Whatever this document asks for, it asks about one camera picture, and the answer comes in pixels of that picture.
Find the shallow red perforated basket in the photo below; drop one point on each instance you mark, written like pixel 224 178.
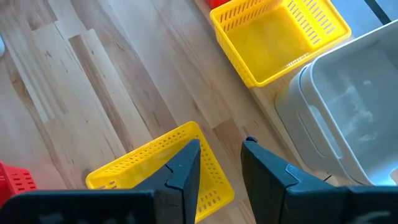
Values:
pixel 15 182

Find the white plastic bin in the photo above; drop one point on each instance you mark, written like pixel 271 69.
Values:
pixel 357 109
pixel 1 46

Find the shallow yellow perforated basket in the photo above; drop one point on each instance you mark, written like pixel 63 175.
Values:
pixel 140 165

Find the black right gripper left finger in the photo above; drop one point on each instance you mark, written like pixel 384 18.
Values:
pixel 124 208

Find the large yellow slotted basket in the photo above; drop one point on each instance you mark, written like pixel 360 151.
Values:
pixel 267 43

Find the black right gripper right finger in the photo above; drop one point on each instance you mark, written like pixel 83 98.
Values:
pixel 295 202

